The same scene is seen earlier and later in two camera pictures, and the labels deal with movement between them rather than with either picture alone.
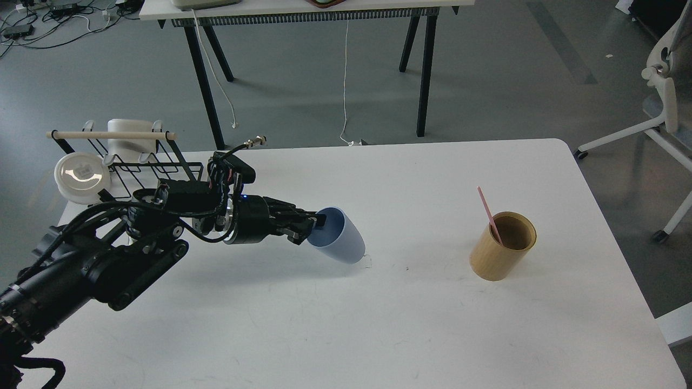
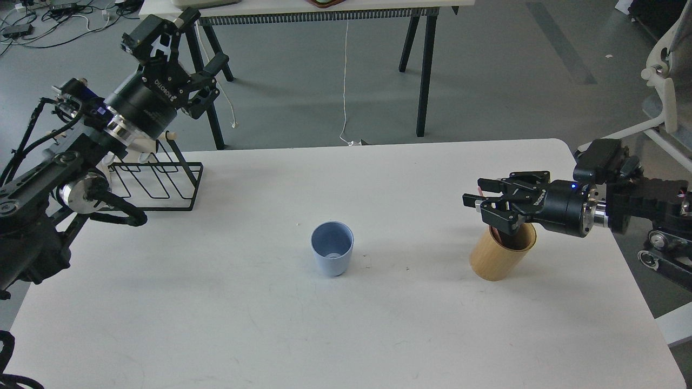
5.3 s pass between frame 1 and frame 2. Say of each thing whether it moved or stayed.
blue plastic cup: moved
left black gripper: moved
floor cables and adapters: stayed
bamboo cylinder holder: stayed
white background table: stayed
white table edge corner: stayed
